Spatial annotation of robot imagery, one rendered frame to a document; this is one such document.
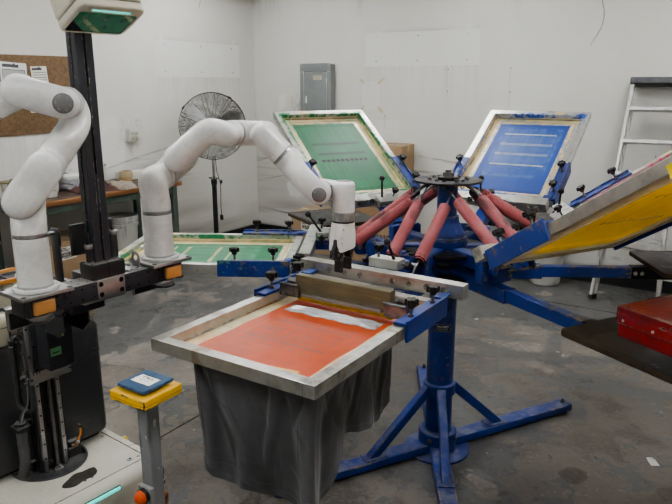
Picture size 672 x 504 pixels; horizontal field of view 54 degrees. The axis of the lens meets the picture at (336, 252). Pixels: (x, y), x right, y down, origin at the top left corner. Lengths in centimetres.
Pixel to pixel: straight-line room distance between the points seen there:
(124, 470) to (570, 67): 480
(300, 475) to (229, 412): 28
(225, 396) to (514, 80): 478
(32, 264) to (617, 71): 498
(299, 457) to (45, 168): 104
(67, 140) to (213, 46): 537
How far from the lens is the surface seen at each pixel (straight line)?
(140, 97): 654
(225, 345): 201
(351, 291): 221
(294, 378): 169
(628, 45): 604
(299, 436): 188
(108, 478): 274
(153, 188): 222
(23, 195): 192
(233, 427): 204
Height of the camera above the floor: 171
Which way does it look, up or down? 14 degrees down
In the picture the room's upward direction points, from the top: straight up
